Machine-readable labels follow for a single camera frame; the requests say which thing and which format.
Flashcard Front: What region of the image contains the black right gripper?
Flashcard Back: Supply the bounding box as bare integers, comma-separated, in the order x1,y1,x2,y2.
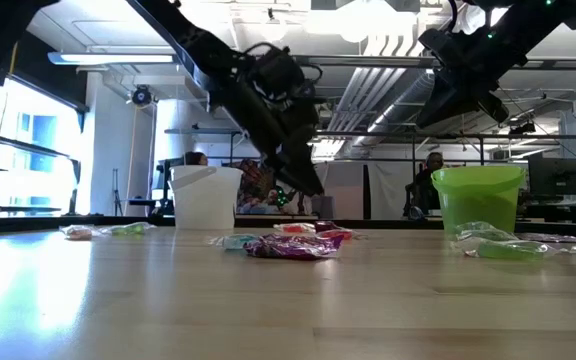
415,47,511,129

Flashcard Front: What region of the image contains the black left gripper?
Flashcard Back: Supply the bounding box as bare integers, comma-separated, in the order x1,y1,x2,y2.
210,74,326,198

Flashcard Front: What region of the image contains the green candy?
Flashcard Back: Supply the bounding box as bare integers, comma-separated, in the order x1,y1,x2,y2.
100,221,158,237
453,221,519,244
450,237,557,261

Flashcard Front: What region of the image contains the red patterned tapestry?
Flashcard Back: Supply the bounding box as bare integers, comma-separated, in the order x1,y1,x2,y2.
237,158,278,215

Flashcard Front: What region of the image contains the white cloth partition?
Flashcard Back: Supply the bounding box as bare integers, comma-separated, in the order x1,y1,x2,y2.
312,160,434,220

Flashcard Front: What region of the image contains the person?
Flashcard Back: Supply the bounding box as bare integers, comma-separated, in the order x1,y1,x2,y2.
237,187,314,216
183,151,210,168
405,151,447,219

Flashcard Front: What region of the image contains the black track spotlight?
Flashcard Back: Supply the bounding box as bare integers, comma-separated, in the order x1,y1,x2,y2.
507,119,538,136

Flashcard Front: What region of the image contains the black overhead beam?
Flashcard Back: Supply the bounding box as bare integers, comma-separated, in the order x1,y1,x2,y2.
87,53,576,70

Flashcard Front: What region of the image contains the white plastic bucket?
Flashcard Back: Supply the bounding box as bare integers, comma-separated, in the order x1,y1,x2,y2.
167,165,244,231

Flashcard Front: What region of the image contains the black office chair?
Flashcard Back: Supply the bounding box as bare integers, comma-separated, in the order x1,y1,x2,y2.
396,185,427,221

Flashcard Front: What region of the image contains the green plastic bucket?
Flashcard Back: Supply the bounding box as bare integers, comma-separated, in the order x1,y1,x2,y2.
431,165,527,235

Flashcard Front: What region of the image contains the black computer monitor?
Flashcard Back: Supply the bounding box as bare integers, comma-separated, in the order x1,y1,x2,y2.
527,157,576,197

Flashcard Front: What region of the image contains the black tripod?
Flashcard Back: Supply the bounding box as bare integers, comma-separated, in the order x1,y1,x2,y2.
111,168,124,217

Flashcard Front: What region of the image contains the ceiling light strip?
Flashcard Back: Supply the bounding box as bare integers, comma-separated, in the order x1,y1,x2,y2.
47,51,177,66

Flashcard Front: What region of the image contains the black shelf rack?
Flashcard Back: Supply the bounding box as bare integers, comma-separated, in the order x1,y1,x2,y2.
0,127,83,217

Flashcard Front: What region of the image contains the black metal rack frame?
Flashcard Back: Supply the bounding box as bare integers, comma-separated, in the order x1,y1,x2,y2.
165,128,576,166

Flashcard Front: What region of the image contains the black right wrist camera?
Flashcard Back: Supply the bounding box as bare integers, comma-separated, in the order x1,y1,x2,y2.
417,27,462,66

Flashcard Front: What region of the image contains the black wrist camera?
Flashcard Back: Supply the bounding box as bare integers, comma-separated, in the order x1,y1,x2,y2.
417,27,462,66
255,44,319,104

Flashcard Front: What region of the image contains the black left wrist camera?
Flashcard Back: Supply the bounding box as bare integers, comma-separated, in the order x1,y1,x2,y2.
255,44,319,104

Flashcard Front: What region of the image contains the black round ceiling camera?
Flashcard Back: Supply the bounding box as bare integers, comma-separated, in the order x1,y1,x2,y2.
130,84,155,108

